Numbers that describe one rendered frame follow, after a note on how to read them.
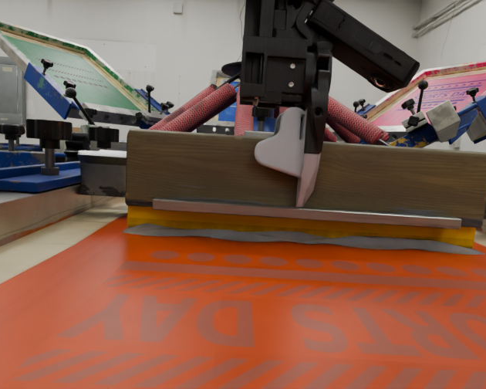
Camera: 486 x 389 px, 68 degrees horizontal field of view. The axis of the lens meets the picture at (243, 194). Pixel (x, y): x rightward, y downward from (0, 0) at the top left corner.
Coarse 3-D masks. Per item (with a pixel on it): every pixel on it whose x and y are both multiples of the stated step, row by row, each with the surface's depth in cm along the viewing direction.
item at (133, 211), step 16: (128, 208) 37; (144, 208) 37; (240, 224) 37; (256, 224) 37; (272, 224) 37; (288, 224) 37; (304, 224) 37; (320, 224) 37; (336, 224) 37; (352, 224) 37; (368, 224) 37
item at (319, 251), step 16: (304, 240) 37; (320, 256) 32; (336, 256) 32; (352, 256) 32; (368, 256) 32; (384, 256) 33; (400, 256) 33; (416, 256) 34; (432, 256) 34; (448, 256) 34; (464, 256) 35; (480, 256) 35
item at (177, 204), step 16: (160, 208) 34; (176, 208) 34; (192, 208) 34; (208, 208) 34; (224, 208) 34; (240, 208) 34; (256, 208) 34; (272, 208) 34; (288, 208) 34; (304, 208) 35; (320, 208) 35; (384, 224) 35; (400, 224) 35; (416, 224) 35; (432, 224) 35; (448, 224) 35
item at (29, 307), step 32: (64, 256) 27; (96, 256) 28; (128, 256) 28; (0, 288) 21; (32, 288) 21; (64, 288) 22; (96, 288) 22; (0, 320) 17; (32, 320) 18; (64, 320) 18; (0, 352) 15; (32, 352) 15; (0, 384) 13
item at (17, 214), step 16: (0, 192) 33; (16, 192) 34; (32, 192) 34; (48, 192) 36; (64, 192) 39; (0, 208) 28; (16, 208) 31; (32, 208) 33; (48, 208) 36; (64, 208) 39; (80, 208) 43; (0, 224) 29; (16, 224) 31; (32, 224) 33; (48, 224) 36; (0, 240) 29
